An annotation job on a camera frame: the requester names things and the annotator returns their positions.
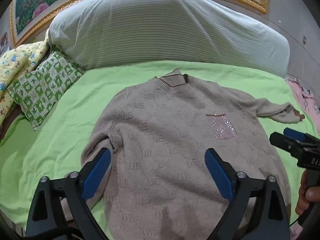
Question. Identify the pink printed cloth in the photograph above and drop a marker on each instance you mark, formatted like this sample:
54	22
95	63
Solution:
305	100

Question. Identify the light green bed sheet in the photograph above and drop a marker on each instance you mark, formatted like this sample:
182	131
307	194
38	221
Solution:
57	135

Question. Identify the green checked pillow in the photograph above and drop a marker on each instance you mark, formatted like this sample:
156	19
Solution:
45	85

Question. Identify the colourful wall poster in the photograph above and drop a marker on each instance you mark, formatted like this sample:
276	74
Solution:
3	42

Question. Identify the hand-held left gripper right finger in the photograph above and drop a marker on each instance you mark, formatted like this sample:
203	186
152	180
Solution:
218	173

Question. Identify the large striped white pillow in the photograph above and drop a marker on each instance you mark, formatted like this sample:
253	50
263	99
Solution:
155	27

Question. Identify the yellow printed blanket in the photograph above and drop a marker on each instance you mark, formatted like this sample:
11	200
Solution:
17	60

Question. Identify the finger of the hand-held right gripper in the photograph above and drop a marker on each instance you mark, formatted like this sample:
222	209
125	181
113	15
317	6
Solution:
282	141
295	133

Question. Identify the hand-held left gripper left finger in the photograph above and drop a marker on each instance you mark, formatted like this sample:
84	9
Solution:
97	173

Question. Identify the person's right hand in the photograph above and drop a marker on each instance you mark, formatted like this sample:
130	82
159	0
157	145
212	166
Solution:
308	200

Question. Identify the gold framed floral painting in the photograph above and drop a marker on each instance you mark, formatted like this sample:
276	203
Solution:
27	7

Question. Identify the beige knit sweater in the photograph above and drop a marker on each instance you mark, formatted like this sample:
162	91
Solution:
170	135

